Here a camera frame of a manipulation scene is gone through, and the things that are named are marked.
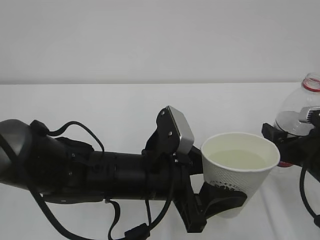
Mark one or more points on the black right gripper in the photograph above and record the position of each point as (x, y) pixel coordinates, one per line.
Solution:
(296, 150)

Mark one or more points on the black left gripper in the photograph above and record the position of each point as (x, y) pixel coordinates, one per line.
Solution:
(168, 176)

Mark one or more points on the clear water bottle red label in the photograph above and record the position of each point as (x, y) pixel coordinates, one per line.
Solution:
(307, 95)

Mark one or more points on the white paper cup green logo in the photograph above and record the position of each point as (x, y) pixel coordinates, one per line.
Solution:
(238, 160)

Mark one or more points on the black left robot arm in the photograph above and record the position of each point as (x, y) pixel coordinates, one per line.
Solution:
(56, 169)

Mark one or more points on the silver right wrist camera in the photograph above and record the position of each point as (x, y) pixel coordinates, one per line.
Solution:
(305, 115)

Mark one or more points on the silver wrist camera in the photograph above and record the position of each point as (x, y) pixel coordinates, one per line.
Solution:
(185, 134)
(305, 115)

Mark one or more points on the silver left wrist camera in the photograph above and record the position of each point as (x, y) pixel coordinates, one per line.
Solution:
(185, 134)

